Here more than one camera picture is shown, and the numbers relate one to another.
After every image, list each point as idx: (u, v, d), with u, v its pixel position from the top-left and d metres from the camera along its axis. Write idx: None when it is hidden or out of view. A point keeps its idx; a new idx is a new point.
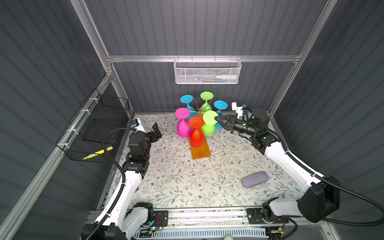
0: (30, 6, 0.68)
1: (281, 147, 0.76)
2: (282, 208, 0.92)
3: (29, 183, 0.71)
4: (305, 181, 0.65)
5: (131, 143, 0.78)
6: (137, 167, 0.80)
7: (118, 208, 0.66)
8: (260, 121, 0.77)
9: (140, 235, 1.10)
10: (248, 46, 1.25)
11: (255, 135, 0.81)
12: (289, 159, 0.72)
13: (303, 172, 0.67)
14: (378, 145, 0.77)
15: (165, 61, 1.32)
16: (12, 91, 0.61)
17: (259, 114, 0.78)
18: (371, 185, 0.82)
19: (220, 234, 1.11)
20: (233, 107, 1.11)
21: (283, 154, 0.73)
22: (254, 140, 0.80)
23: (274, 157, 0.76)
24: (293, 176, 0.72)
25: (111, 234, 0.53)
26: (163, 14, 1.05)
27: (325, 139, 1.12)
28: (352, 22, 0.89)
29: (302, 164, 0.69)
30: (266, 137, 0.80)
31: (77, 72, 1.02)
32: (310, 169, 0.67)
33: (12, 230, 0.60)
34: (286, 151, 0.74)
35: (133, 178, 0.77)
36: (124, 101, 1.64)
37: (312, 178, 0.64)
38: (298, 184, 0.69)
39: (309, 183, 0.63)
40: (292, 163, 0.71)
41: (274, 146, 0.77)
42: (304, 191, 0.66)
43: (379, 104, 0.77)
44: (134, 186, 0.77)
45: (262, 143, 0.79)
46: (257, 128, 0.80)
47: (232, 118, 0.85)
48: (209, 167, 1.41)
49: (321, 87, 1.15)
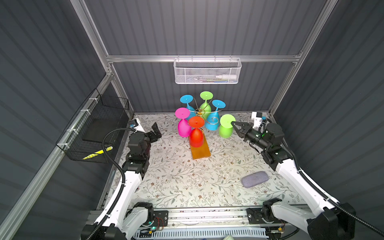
0: (31, 6, 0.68)
1: (293, 165, 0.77)
2: (284, 214, 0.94)
3: (29, 183, 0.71)
4: (317, 204, 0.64)
5: (130, 144, 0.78)
6: (137, 167, 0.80)
7: (118, 209, 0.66)
8: (274, 137, 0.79)
9: (140, 235, 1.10)
10: (248, 46, 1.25)
11: (267, 150, 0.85)
12: (302, 179, 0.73)
13: (316, 195, 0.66)
14: (378, 145, 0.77)
15: (165, 61, 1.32)
16: (12, 90, 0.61)
17: (272, 129, 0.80)
18: (371, 186, 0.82)
19: (220, 234, 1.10)
20: (252, 116, 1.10)
21: (295, 173, 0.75)
22: (266, 155, 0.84)
23: (286, 174, 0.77)
24: (304, 197, 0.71)
25: (111, 234, 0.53)
26: (163, 13, 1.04)
27: (325, 139, 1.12)
28: (352, 22, 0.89)
29: (316, 187, 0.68)
30: (278, 153, 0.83)
31: (77, 72, 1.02)
32: (324, 192, 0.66)
33: (12, 230, 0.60)
34: (299, 170, 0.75)
35: (132, 178, 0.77)
36: (124, 101, 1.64)
37: (325, 202, 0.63)
38: (309, 207, 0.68)
39: (322, 207, 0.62)
40: (305, 184, 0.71)
41: (286, 163, 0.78)
42: (315, 215, 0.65)
43: (379, 104, 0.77)
44: (134, 186, 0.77)
45: (274, 158, 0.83)
46: (270, 143, 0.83)
47: (247, 126, 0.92)
48: (209, 167, 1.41)
49: (321, 87, 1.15)
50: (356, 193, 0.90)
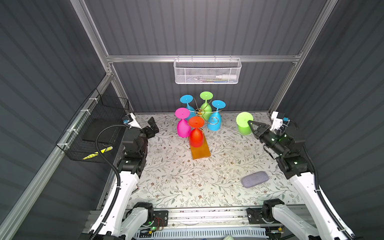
0: (31, 6, 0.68)
1: (312, 182, 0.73)
2: (284, 219, 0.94)
3: (29, 183, 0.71)
4: (329, 232, 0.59)
5: (126, 141, 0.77)
6: (133, 166, 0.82)
7: (114, 214, 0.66)
8: (293, 143, 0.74)
9: (140, 235, 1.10)
10: (248, 46, 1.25)
11: (283, 157, 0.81)
12: (317, 199, 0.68)
13: (329, 222, 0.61)
14: (379, 145, 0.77)
15: (165, 61, 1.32)
16: (12, 90, 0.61)
17: (292, 134, 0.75)
18: (371, 185, 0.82)
19: (220, 234, 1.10)
20: (272, 116, 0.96)
21: (312, 191, 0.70)
22: (282, 161, 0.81)
23: (301, 189, 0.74)
24: (313, 217, 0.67)
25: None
26: (163, 13, 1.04)
27: (325, 139, 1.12)
28: (352, 22, 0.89)
29: (331, 213, 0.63)
30: (297, 164, 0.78)
31: (77, 72, 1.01)
32: (339, 221, 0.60)
33: (11, 230, 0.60)
34: (318, 189, 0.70)
35: (128, 180, 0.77)
36: (124, 101, 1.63)
37: (337, 232, 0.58)
38: (318, 229, 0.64)
39: (333, 237, 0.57)
40: (320, 206, 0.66)
41: (304, 177, 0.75)
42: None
43: (379, 104, 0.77)
44: (130, 187, 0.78)
45: (290, 167, 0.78)
46: (287, 150, 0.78)
47: (263, 129, 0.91)
48: (210, 167, 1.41)
49: (321, 87, 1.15)
50: (356, 193, 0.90)
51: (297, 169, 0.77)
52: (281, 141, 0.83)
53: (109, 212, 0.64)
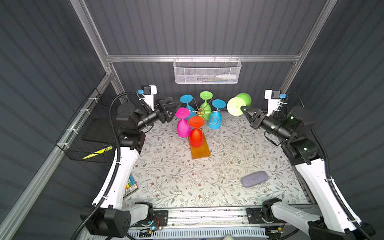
0: (31, 6, 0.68)
1: (323, 170, 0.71)
2: (285, 215, 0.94)
3: (29, 183, 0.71)
4: (338, 223, 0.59)
5: (121, 118, 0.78)
6: (132, 142, 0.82)
7: (115, 190, 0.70)
8: (303, 126, 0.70)
9: (140, 235, 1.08)
10: (248, 46, 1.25)
11: (290, 142, 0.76)
12: (327, 189, 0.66)
13: (340, 213, 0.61)
14: (379, 145, 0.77)
15: (165, 61, 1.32)
16: (12, 91, 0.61)
17: (301, 116, 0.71)
18: (373, 185, 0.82)
19: (220, 234, 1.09)
20: (266, 97, 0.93)
21: (322, 181, 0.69)
22: (289, 147, 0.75)
23: (311, 178, 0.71)
24: (321, 205, 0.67)
25: (111, 215, 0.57)
26: (163, 13, 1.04)
27: (325, 139, 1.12)
28: (353, 22, 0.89)
29: (342, 203, 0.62)
30: (307, 149, 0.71)
31: (77, 72, 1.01)
32: (349, 211, 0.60)
33: (11, 230, 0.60)
34: (329, 179, 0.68)
35: (128, 157, 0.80)
36: (124, 101, 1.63)
37: (348, 223, 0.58)
38: (325, 217, 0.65)
39: (343, 228, 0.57)
40: (330, 196, 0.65)
41: (316, 165, 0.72)
42: (331, 228, 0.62)
43: (379, 104, 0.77)
44: (131, 164, 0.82)
45: (298, 152, 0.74)
46: (295, 134, 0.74)
47: (258, 120, 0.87)
48: (209, 167, 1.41)
49: (322, 87, 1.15)
50: (357, 193, 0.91)
51: (306, 155, 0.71)
52: (287, 125, 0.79)
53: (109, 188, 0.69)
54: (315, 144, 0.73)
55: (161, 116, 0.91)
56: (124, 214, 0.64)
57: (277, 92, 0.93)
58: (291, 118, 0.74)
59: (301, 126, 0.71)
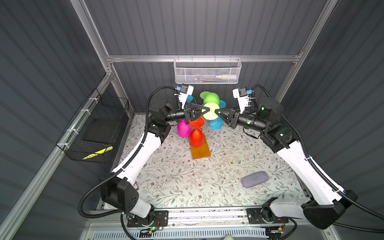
0: (31, 6, 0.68)
1: (301, 150, 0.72)
2: (283, 210, 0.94)
3: (29, 183, 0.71)
4: (325, 196, 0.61)
5: (152, 109, 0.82)
6: (158, 130, 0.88)
7: (133, 166, 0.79)
8: (273, 113, 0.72)
9: (140, 235, 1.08)
10: (248, 46, 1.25)
11: (266, 132, 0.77)
12: (309, 167, 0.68)
13: (325, 186, 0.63)
14: (379, 144, 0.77)
15: (165, 61, 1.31)
16: (12, 91, 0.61)
17: (270, 105, 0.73)
18: (373, 185, 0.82)
19: (220, 234, 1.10)
20: (235, 95, 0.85)
21: (303, 160, 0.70)
22: (267, 136, 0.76)
23: (292, 161, 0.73)
24: (308, 183, 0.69)
25: (123, 187, 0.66)
26: (163, 13, 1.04)
27: (326, 138, 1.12)
28: (353, 22, 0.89)
29: (324, 176, 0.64)
30: (283, 134, 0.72)
31: (77, 72, 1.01)
32: (332, 182, 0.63)
33: (12, 230, 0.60)
34: (308, 157, 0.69)
35: (151, 141, 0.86)
36: (124, 101, 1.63)
37: (333, 194, 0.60)
38: (314, 193, 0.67)
39: (331, 200, 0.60)
40: (312, 173, 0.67)
41: (294, 148, 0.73)
42: (321, 202, 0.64)
43: (379, 104, 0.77)
44: (151, 149, 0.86)
45: (277, 139, 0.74)
46: (269, 123, 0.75)
47: (234, 119, 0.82)
48: (209, 167, 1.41)
49: (322, 87, 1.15)
50: (358, 192, 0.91)
51: (283, 140, 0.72)
52: (259, 116, 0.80)
53: (128, 162, 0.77)
54: (288, 129, 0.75)
55: (186, 115, 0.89)
56: (132, 191, 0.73)
57: (244, 89, 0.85)
58: (262, 109, 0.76)
59: (272, 114, 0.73)
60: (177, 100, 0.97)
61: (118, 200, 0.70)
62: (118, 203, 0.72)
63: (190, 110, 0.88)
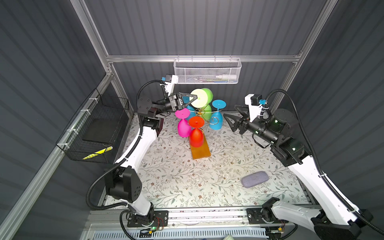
0: (31, 6, 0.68)
1: (314, 166, 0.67)
2: (286, 215, 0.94)
3: (29, 183, 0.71)
4: (341, 216, 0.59)
5: (141, 112, 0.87)
6: (154, 124, 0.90)
7: (135, 155, 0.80)
8: (287, 127, 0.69)
9: (140, 235, 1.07)
10: (248, 46, 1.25)
11: (278, 145, 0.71)
12: (323, 184, 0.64)
13: (340, 205, 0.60)
14: (379, 144, 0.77)
15: (165, 61, 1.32)
16: (12, 91, 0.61)
17: (284, 118, 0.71)
18: (373, 185, 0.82)
19: (220, 234, 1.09)
20: (247, 103, 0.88)
21: (316, 177, 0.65)
22: (279, 150, 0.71)
23: (305, 177, 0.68)
24: (321, 201, 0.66)
25: (129, 174, 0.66)
26: (163, 13, 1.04)
27: (326, 138, 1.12)
28: (353, 21, 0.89)
29: (339, 195, 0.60)
30: (296, 148, 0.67)
31: (77, 72, 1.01)
32: (348, 201, 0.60)
33: (12, 230, 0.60)
34: (322, 174, 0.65)
35: (148, 133, 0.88)
36: (124, 101, 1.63)
37: (349, 214, 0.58)
38: (327, 212, 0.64)
39: (346, 220, 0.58)
40: (327, 191, 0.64)
41: (307, 164, 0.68)
42: (334, 221, 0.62)
43: (379, 104, 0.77)
44: (150, 141, 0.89)
45: (289, 154, 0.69)
46: (282, 135, 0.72)
47: (243, 126, 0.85)
48: (209, 167, 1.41)
49: (321, 87, 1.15)
50: (358, 193, 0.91)
51: (296, 154, 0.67)
52: (271, 127, 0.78)
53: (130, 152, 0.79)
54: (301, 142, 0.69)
55: (173, 103, 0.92)
56: (137, 181, 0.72)
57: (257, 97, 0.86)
58: (275, 121, 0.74)
59: (285, 128, 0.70)
60: (163, 90, 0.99)
61: (124, 189, 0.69)
62: (123, 195, 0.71)
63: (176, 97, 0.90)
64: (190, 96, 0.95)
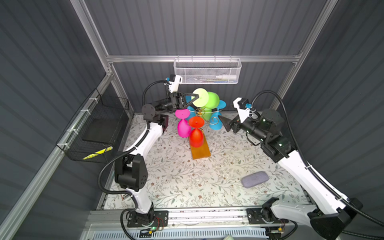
0: (31, 6, 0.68)
1: (300, 160, 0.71)
2: (285, 212, 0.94)
3: (29, 183, 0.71)
4: (329, 205, 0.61)
5: (145, 117, 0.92)
6: (159, 120, 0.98)
7: (143, 146, 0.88)
8: (274, 125, 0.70)
9: (140, 235, 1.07)
10: (248, 46, 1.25)
11: (266, 142, 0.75)
12: (310, 175, 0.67)
13: (328, 194, 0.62)
14: (379, 144, 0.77)
15: (165, 61, 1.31)
16: (12, 91, 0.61)
17: (271, 117, 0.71)
18: (373, 185, 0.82)
19: (220, 234, 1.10)
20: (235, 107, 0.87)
21: (303, 169, 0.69)
22: (267, 146, 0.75)
23: (293, 171, 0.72)
24: (312, 194, 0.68)
25: (138, 161, 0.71)
26: (163, 13, 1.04)
27: (326, 138, 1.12)
28: (353, 21, 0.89)
29: (326, 184, 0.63)
30: (282, 144, 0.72)
31: (77, 72, 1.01)
32: (334, 190, 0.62)
33: (12, 230, 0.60)
34: (308, 166, 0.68)
35: (156, 129, 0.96)
36: (124, 101, 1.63)
37: (337, 202, 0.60)
38: (319, 204, 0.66)
39: (335, 208, 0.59)
40: (314, 182, 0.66)
41: (293, 158, 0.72)
42: (327, 212, 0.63)
43: (379, 104, 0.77)
44: (156, 135, 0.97)
45: (277, 150, 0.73)
46: (269, 133, 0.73)
47: (235, 126, 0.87)
48: (209, 167, 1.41)
49: (321, 87, 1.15)
50: (358, 193, 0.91)
51: (283, 149, 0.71)
52: (260, 126, 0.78)
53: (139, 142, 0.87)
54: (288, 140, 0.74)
55: (174, 100, 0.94)
56: (143, 171, 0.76)
57: (244, 101, 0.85)
58: (263, 120, 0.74)
59: (272, 126, 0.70)
60: (166, 89, 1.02)
61: (132, 176, 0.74)
62: (131, 182, 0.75)
63: (177, 95, 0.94)
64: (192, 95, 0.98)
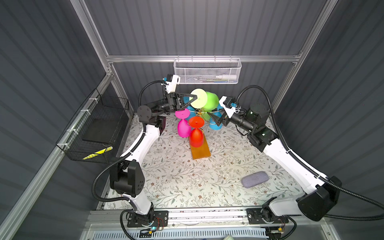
0: (30, 6, 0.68)
1: (282, 145, 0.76)
2: (280, 206, 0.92)
3: (29, 183, 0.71)
4: (309, 183, 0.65)
5: (141, 119, 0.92)
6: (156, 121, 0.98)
7: (139, 150, 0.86)
8: (259, 118, 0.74)
9: (140, 235, 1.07)
10: (248, 46, 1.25)
11: (252, 133, 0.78)
12: (291, 158, 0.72)
13: (307, 174, 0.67)
14: (379, 144, 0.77)
15: (165, 61, 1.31)
16: (12, 90, 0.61)
17: (257, 110, 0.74)
18: (373, 185, 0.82)
19: (220, 234, 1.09)
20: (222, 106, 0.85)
21: (285, 153, 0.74)
22: (253, 137, 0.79)
23: (276, 156, 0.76)
24: (295, 176, 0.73)
25: (133, 167, 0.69)
26: (163, 14, 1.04)
27: (326, 138, 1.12)
28: (353, 21, 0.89)
29: (305, 165, 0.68)
30: (265, 134, 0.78)
31: (77, 72, 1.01)
32: (313, 169, 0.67)
33: (12, 230, 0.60)
34: (288, 150, 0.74)
35: (152, 131, 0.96)
36: (124, 101, 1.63)
37: (315, 180, 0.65)
38: (301, 184, 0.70)
39: (314, 186, 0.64)
40: (295, 163, 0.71)
41: (275, 144, 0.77)
42: (308, 191, 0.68)
43: (379, 103, 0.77)
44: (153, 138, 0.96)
45: (261, 140, 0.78)
46: (255, 125, 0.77)
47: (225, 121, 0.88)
48: (209, 167, 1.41)
49: (321, 87, 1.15)
50: (357, 192, 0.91)
51: (266, 138, 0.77)
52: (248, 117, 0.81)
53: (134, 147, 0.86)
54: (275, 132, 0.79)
55: (171, 101, 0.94)
56: (140, 176, 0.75)
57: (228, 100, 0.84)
58: (250, 113, 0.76)
59: (258, 119, 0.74)
60: (163, 89, 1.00)
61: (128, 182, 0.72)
62: (127, 187, 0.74)
63: (174, 96, 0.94)
64: (190, 96, 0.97)
